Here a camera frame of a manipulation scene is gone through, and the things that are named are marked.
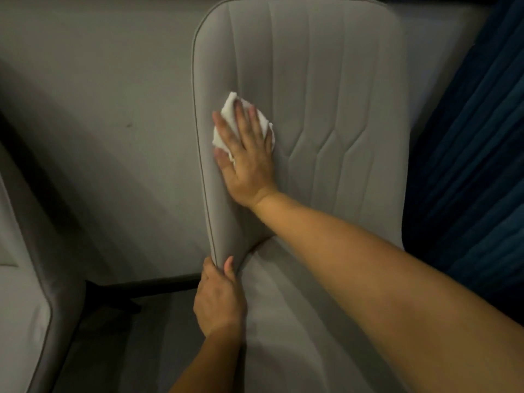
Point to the person's left hand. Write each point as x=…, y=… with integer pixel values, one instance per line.
x=220, y=306

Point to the person's right hand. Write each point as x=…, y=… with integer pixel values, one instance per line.
x=249, y=171

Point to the person's left thumb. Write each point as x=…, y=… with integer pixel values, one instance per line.
x=229, y=268

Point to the person's right thumb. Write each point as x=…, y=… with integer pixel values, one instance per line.
x=222, y=160

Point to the person's right middle finger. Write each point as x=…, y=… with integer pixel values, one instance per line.
x=242, y=120

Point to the person's right little finger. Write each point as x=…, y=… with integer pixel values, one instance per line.
x=269, y=139

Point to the white cleaning cloth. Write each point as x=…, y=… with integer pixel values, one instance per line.
x=229, y=112

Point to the grey upholstered chair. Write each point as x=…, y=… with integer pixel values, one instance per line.
x=20, y=315
x=323, y=98

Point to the person's right forearm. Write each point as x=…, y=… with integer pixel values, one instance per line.
x=368, y=282

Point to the person's left forearm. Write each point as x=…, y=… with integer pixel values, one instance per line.
x=208, y=364

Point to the dark blue curtain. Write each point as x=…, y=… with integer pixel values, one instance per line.
x=470, y=167

